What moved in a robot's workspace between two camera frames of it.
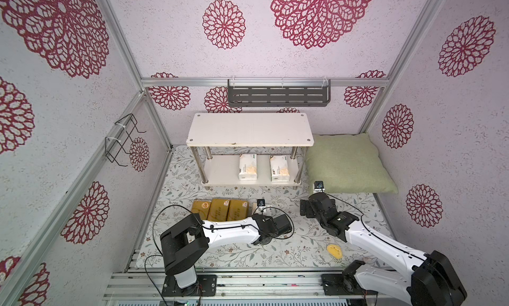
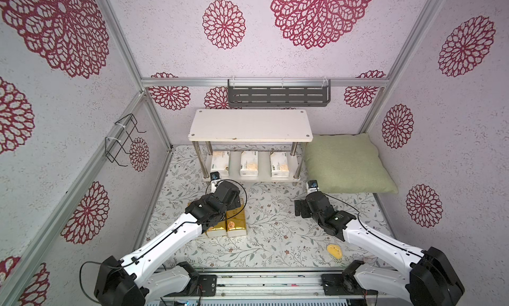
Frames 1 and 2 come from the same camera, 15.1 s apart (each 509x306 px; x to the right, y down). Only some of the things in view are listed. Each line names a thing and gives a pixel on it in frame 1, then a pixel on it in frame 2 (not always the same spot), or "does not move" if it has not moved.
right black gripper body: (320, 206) does not move
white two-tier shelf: (250, 149) does not move
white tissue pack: (248, 167) does not move
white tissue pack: (252, 207) to (221, 163)
